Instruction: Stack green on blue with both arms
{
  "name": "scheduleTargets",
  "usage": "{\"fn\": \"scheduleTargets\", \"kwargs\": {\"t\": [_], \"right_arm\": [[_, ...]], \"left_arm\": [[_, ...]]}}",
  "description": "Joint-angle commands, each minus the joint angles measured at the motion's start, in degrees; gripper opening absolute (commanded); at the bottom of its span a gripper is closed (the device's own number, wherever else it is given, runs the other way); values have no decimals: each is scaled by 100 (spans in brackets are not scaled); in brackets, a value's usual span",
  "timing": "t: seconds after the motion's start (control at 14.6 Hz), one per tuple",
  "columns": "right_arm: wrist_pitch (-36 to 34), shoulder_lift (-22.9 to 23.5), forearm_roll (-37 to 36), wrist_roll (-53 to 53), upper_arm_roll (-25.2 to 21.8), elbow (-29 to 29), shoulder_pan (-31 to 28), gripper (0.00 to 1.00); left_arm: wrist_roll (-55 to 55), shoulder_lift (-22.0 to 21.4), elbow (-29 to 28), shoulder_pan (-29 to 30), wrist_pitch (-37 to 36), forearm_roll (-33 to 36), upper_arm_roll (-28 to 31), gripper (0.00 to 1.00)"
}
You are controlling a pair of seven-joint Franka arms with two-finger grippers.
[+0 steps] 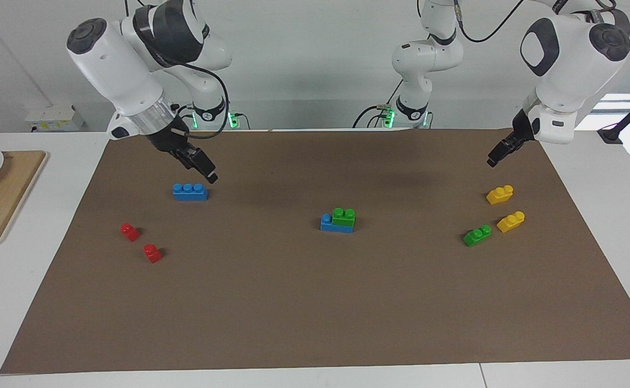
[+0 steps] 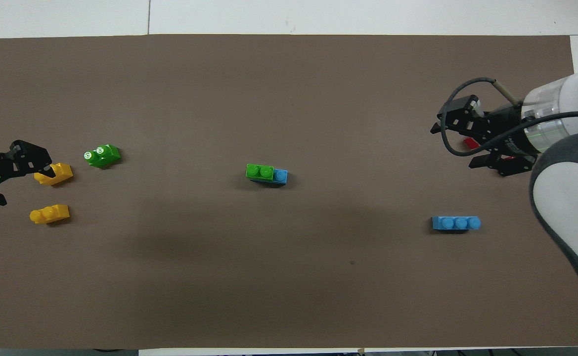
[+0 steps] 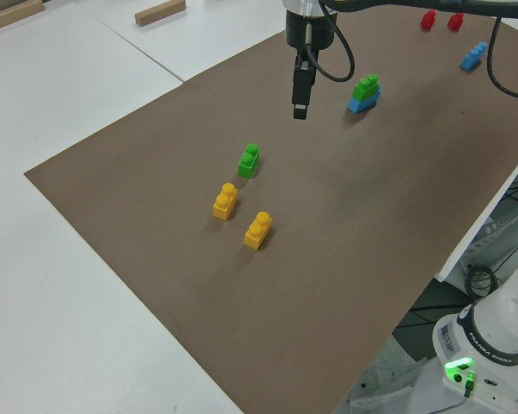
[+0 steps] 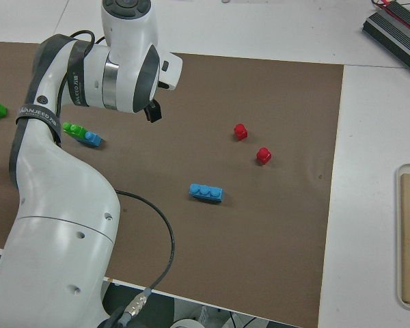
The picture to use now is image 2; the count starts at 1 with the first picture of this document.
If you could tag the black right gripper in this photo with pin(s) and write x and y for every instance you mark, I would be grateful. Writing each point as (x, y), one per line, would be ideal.
(504, 121)

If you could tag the blue three-stud brick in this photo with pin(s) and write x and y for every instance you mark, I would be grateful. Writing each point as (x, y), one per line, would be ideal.
(281, 176)
(456, 223)

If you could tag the plain green two-stud brick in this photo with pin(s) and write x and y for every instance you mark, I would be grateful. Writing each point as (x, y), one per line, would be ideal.
(259, 171)

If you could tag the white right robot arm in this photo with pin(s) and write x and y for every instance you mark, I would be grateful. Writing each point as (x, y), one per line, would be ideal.
(570, 198)

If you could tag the red one-stud brick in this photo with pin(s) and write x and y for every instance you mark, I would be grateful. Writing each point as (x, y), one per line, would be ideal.
(509, 158)
(470, 143)

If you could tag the yellow two-stud brick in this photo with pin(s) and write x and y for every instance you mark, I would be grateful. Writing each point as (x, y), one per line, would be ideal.
(61, 174)
(50, 214)

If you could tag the green brick with white stickers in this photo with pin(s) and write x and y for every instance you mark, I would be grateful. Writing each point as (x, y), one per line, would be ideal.
(103, 155)

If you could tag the brown paper table mat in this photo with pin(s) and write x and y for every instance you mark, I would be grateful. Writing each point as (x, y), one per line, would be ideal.
(288, 99)

